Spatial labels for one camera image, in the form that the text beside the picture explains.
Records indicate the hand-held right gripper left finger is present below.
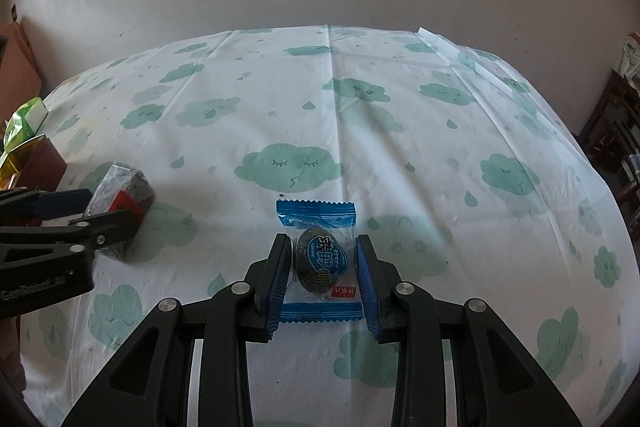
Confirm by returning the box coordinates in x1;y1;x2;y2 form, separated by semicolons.
60;233;293;427

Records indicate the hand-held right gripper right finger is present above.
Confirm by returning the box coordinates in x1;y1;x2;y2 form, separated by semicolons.
354;234;585;427

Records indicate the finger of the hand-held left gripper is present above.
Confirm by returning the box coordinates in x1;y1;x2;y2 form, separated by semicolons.
0;188;93;224
0;208;142;258

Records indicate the gold rectangular tin box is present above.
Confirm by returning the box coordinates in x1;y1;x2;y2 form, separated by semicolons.
0;134;68;228

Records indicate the small blue candy packet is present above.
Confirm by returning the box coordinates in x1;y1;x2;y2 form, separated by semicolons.
276;199;363;324

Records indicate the grey speckled snack packet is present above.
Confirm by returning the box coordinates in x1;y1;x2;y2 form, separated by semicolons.
82;162;157;262

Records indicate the green tissue pack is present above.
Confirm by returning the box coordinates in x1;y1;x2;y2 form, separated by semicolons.
0;98;49;155

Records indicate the brown cardboard sheet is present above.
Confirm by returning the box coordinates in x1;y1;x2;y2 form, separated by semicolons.
0;19;43;132

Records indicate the cloud print tablecloth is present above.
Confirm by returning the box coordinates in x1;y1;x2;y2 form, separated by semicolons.
20;24;633;427

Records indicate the dark wooden cabinet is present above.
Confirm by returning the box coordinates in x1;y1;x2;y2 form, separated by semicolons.
577;69;640;218

